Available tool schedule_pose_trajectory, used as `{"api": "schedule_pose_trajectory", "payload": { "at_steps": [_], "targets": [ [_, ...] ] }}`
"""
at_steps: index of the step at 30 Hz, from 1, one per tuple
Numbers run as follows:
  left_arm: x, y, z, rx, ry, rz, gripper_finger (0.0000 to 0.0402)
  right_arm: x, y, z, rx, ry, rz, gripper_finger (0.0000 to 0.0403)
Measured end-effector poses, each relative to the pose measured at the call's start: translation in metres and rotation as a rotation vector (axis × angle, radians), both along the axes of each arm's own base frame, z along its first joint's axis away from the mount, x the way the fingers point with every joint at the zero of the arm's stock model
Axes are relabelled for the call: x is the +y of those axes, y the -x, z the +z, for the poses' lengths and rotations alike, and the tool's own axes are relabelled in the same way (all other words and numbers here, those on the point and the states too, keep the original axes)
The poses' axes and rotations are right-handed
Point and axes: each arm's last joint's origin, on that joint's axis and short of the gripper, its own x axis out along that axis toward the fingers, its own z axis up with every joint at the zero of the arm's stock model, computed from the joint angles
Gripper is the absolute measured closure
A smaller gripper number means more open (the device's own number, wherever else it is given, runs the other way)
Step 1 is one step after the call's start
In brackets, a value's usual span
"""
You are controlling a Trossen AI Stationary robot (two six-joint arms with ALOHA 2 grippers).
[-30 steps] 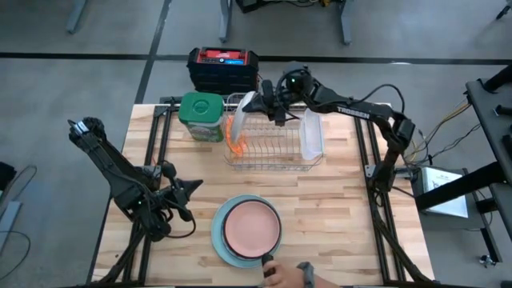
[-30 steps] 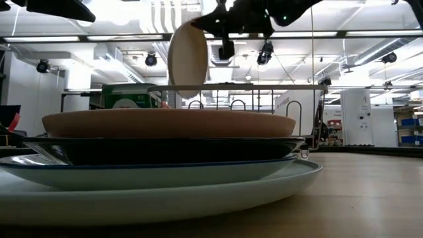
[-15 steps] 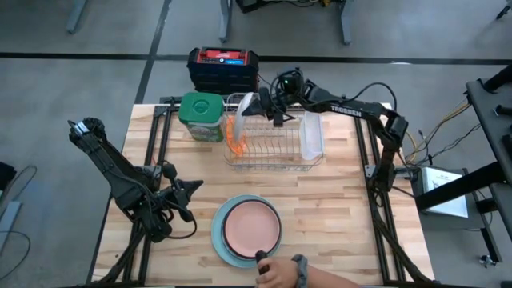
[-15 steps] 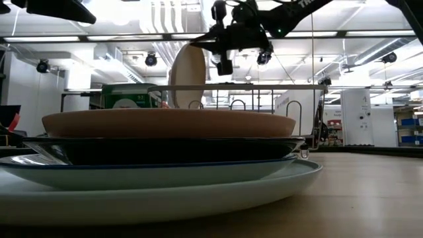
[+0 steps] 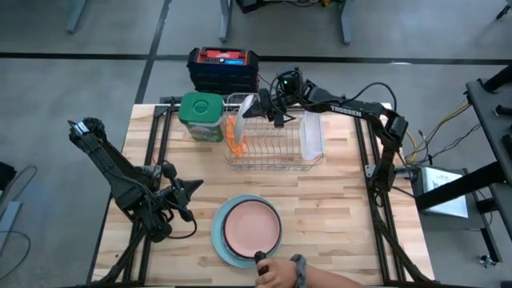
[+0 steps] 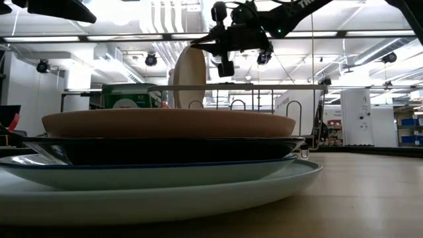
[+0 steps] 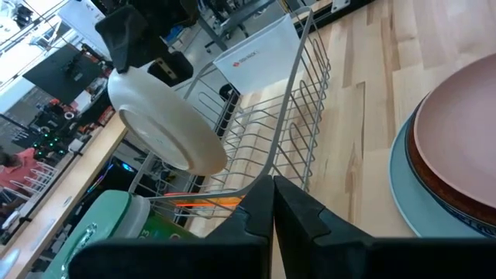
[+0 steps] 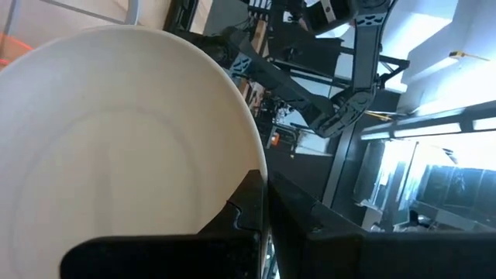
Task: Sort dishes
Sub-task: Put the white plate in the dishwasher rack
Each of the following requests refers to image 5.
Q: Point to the black and red toolbox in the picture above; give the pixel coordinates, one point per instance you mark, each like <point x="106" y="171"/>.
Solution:
<point x="222" y="72"/>

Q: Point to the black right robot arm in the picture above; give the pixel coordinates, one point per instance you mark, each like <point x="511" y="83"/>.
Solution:
<point x="352" y="110"/>

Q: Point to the orange plate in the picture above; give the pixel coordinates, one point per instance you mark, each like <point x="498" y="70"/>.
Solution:
<point x="232" y="140"/>

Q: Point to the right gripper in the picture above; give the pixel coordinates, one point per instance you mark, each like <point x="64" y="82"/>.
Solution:
<point x="276" y="106"/>

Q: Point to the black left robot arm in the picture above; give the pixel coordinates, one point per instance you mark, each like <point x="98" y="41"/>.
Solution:
<point x="108" y="160"/>

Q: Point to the green Cascade detergent tub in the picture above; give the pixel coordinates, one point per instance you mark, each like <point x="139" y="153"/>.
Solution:
<point x="200" y="110"/>

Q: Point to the white plate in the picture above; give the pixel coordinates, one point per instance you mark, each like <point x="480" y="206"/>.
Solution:
<point x="241" y="124"/>

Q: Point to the black side table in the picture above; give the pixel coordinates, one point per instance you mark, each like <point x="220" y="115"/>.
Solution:
<point x="492" y="116"/>

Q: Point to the clear plastic cutlery holder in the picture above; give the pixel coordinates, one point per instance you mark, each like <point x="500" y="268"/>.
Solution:
<point x="312" y="136"/>

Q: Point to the person's forearm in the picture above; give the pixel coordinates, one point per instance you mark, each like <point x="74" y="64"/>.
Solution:
<point x="332" y="280"/>

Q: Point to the pink plate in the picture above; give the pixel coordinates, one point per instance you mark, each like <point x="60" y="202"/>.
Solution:
<point x="252" y="228"/>

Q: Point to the black aluminium table frame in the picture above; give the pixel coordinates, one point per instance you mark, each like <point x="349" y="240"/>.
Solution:
<point x="165" y="132"/>

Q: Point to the large light blue plate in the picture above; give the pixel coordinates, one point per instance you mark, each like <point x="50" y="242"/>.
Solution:
<point x="216" y="236"/>

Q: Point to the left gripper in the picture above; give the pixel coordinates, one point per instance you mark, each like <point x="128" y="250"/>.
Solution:
<point x="178" y="196"/>

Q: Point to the grey scrunchie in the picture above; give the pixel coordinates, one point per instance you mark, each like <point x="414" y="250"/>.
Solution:
<point x="300" y="270"/>

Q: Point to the grey desk leg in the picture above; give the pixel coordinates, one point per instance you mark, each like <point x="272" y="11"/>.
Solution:
<point x="346" y="22"/>
<point x="76" y="16"/>
<point x="226" y="20"/>

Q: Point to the small black hand-held object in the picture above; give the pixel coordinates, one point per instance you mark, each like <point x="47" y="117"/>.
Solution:
<point x="261" y="260"/>

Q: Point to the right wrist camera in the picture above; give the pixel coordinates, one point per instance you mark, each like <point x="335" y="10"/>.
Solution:
<point x="291" y="82"/>

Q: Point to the white paper sheet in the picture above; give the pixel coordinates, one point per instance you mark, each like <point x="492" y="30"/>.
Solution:
<point x="444" y="192"/>

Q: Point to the caster wheel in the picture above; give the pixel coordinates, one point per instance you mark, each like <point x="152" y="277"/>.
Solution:
<point x="488" y="261"/>

